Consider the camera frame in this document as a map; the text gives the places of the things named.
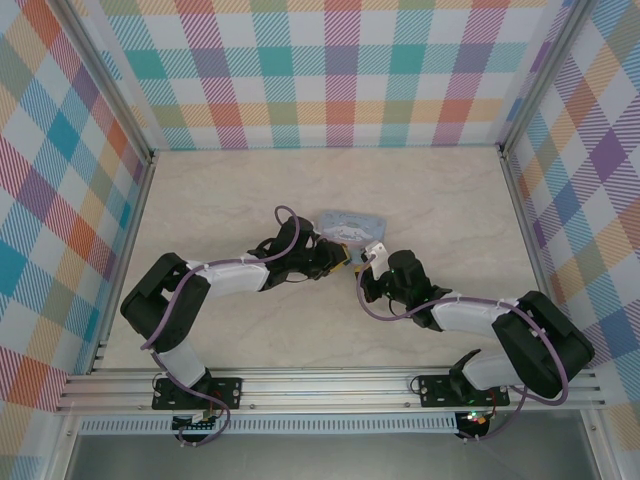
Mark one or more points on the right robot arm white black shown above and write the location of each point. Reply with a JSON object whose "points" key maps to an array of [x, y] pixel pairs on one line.
{"points": [[465, 315]]}

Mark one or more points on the light blue cartoon tin box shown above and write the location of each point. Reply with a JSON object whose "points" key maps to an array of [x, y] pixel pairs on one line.
{"points": [[350, 225]]}

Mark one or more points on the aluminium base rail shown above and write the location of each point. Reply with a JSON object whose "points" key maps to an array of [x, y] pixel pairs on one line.
{"points": [[325, 387]]}

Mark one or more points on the small circuit board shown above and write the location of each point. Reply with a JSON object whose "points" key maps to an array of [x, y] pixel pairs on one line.
{"points": [[475, 419], [195, 425]]}

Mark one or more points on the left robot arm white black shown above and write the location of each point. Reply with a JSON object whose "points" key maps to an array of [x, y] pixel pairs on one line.
{"points": [[230, 277]]}

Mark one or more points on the aluminium frame post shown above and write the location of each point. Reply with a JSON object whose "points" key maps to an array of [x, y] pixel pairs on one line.
{"points": [[540, 80], [110, 85]]}

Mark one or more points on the aluminium side rail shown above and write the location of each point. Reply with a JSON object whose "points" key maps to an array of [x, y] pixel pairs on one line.
{"points": [[134, 225], [526, 225]]}

